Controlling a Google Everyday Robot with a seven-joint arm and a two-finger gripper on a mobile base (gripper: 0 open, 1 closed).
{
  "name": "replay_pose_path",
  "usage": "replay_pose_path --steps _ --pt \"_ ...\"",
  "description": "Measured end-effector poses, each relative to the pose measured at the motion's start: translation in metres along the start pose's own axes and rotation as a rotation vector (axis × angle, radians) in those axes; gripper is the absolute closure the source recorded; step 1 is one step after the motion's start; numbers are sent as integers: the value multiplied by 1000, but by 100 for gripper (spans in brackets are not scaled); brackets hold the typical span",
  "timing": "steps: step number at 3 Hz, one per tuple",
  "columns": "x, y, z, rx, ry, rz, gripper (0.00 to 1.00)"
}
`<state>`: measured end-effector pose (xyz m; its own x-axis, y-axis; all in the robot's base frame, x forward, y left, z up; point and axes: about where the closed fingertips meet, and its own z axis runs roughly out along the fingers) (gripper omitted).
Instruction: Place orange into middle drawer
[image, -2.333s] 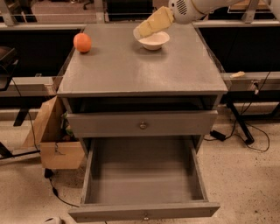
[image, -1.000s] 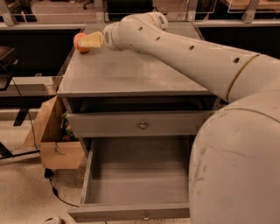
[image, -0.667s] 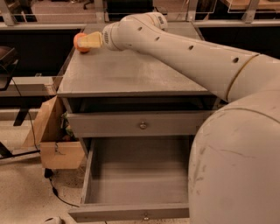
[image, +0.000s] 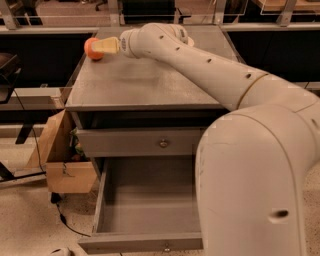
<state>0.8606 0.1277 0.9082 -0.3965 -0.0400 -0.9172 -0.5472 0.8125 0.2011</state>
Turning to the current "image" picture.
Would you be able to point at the white paper bowl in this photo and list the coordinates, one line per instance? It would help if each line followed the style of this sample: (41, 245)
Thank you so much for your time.
(190, 42)

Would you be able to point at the brown cardboard box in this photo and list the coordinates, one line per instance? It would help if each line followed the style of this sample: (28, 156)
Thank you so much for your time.
(54, 154)

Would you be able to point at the orange fruit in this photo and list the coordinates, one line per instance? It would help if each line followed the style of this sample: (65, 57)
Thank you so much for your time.
(90, 53)

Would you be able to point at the black office chair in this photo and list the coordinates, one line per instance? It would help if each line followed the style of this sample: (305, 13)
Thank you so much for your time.
(10, 68)

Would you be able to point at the open grey middle drawer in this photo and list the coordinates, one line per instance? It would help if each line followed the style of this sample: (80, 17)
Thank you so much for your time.
(145, 204)

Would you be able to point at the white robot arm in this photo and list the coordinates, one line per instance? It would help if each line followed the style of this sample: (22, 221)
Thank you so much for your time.
(251, 164)

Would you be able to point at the grey top drawer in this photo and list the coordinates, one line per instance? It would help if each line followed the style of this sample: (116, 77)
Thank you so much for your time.
(133, 142)

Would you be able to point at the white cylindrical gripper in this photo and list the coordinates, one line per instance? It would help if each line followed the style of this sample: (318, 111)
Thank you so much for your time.
(127, 44)

